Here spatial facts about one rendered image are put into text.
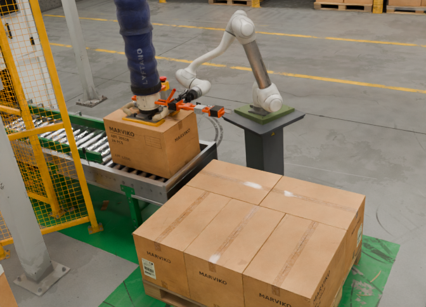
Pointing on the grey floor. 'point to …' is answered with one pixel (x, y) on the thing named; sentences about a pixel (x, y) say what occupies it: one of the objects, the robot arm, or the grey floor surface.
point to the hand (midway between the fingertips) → (177, 104)
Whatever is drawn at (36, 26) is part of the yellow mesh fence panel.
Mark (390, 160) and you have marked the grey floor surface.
